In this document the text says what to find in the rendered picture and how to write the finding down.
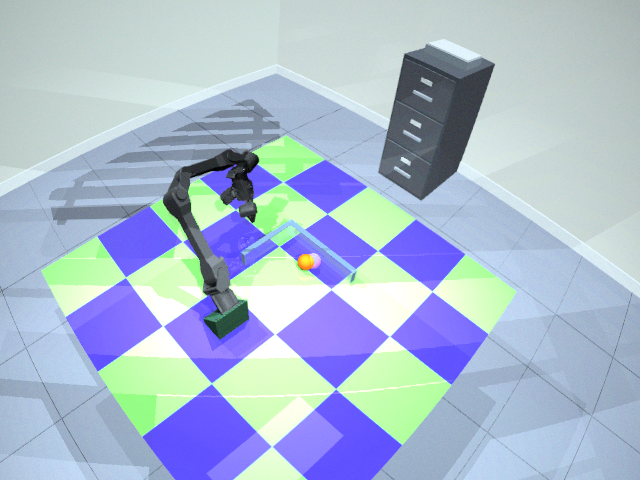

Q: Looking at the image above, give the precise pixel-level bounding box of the orange ball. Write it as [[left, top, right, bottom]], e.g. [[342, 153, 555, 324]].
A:
[[297, 254, 311, 271]]

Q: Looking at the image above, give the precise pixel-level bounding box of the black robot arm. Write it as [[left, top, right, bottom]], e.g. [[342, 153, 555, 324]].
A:
[[162, 149, 260, 315]]

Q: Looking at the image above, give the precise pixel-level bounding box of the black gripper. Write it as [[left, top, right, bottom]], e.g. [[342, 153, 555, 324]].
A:
[[233, 179, 258, 223]]

